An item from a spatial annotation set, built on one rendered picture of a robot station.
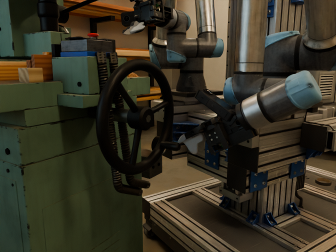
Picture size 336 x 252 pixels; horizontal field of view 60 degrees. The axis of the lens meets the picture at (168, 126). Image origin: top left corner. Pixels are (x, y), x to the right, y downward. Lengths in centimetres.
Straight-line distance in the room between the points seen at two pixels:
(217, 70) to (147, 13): 346
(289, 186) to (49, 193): 113
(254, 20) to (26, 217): 73
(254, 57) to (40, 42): 60
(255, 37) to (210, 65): 370
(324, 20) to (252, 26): 24
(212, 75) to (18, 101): 388
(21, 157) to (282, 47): 83
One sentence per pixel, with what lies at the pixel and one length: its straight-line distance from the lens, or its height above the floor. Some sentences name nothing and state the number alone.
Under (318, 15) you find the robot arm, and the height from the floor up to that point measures 107.
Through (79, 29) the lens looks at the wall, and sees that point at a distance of 383.
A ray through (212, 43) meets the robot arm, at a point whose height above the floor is 102.
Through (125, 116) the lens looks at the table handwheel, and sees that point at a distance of 75.
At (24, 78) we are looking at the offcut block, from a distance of 76.
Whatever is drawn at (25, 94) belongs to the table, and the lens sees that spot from 74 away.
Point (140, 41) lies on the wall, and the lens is 443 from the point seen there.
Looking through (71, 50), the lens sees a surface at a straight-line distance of 77.
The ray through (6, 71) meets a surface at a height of 92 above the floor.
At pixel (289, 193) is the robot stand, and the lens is 158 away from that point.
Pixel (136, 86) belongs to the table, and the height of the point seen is 87.
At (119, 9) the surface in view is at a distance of 354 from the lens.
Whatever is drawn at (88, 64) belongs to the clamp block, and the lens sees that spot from 72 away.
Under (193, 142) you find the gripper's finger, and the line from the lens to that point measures 75.
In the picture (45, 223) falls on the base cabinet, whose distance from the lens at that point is 84.
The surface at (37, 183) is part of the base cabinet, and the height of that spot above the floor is 66.
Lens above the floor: 94
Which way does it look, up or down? 12 degrees down
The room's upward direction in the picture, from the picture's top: straight up
